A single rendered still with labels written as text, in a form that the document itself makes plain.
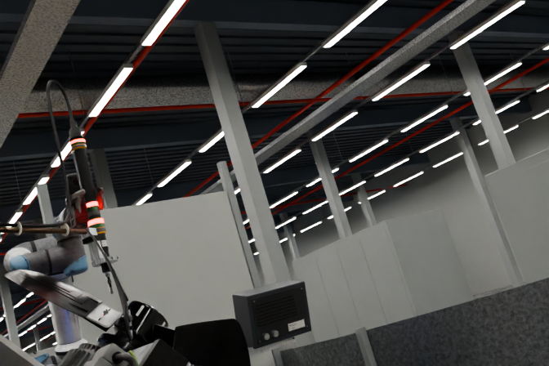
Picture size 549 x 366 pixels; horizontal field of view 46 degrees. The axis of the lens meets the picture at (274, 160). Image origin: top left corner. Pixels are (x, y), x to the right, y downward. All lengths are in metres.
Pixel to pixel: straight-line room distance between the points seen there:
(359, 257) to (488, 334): 8.92
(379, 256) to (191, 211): 7.92
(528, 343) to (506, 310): 0.17
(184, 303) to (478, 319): 1.66
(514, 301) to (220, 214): 1.85
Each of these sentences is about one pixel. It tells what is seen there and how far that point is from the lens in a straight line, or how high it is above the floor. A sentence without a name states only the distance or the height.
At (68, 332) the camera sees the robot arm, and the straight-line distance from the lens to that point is 2.53.
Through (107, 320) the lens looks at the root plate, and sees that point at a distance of 1.75.
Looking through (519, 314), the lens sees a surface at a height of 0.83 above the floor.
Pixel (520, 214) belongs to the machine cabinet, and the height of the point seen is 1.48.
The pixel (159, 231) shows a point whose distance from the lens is 3.93.
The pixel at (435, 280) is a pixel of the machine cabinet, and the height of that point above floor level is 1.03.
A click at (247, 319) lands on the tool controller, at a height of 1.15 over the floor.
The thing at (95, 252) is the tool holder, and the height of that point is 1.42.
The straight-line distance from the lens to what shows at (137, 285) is 3.81.
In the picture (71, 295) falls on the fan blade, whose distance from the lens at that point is 1.78.
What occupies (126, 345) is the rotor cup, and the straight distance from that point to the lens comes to 1.67.
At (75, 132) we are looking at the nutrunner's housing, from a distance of 1.94.
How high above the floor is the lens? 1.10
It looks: 14 degrees up
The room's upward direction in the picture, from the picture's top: 17 degrees counter-clockwise
